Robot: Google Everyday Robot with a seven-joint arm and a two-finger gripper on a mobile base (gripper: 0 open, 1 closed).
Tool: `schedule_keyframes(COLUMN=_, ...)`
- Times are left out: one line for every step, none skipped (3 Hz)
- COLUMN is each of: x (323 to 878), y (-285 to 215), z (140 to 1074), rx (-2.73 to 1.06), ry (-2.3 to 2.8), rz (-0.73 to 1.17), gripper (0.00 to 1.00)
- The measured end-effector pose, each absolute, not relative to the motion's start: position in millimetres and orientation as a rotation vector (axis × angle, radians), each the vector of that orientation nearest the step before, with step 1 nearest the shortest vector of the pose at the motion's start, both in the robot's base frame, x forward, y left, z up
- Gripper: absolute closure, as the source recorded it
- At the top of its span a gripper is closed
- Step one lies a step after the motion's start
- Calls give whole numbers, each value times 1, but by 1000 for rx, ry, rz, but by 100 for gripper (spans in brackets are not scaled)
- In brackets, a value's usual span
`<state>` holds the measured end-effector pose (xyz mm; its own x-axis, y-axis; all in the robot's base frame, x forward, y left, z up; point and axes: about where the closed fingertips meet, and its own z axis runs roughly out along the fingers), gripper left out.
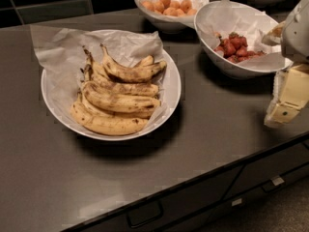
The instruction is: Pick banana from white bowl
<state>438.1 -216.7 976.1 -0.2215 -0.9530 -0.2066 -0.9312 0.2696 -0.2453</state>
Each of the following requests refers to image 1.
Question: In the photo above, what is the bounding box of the pile of strawberries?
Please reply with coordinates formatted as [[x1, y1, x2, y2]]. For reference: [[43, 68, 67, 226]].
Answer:
[[214, 32, 266, 64]]

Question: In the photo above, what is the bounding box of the pile of small oranges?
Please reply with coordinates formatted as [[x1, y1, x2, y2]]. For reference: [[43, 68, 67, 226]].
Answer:
[[141, 0, 197, 17]]

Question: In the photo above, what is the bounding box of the white banana bowl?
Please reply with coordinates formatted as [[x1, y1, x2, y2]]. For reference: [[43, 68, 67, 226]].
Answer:
[[41, 29, 183, 142]]

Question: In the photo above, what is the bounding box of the drawer handle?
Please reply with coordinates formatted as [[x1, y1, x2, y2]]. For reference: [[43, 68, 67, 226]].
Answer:
[[262, 176, 285, 193], [126, 201, 163, 228]]

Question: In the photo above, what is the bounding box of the small back banana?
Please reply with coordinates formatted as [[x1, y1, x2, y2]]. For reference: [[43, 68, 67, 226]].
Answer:
[[136, 55, 155, 67]]

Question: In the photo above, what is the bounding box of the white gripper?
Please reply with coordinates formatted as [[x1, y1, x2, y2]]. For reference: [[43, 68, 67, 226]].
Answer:
[[264, 0, 309, 128]]

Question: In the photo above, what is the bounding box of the spotted banana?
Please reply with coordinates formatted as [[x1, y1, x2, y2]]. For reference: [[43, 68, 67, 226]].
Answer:
[[82, 48, 159, 97], [81, 81, 161, 113], [100, 44, 167, 83]]

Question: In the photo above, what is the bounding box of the right drawer handle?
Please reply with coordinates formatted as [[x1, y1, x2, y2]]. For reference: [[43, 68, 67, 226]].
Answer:
[[262, 176, 285, 193]]

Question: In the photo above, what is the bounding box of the paper in strawberry bowl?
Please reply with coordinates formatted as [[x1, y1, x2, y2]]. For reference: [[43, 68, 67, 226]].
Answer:
[[195, 0, 294, 73]]

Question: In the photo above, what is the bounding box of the front bottom banana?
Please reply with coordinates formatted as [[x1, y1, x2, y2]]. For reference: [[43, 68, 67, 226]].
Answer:
[[70, 101, 148, 135]]

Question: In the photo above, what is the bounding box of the white paper under bananas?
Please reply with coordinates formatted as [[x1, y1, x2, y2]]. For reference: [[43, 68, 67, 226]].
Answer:
[[31, 25, 167, 126]]

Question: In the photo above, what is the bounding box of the white strawberry bowl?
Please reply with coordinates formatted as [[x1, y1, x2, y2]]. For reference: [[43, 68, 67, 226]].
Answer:
[[193, 0, 294, 80]]

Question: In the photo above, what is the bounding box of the left drawer handle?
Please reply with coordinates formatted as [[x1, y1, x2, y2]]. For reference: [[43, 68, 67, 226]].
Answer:
[[126, 201, 163, 228]]

